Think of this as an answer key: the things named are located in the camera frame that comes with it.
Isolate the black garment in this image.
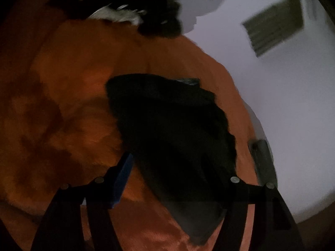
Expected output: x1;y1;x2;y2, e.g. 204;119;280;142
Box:
106;73;239;247

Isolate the wall vent window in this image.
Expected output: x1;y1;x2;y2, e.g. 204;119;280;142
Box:
242;0;304;58

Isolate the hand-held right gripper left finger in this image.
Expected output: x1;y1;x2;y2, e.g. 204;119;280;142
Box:
31;153;134;251

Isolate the orange fleece blanket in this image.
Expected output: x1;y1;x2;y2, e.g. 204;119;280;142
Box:
0;0;265;251

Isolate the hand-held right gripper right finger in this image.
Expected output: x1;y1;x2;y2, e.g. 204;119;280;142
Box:
213;176;306;251

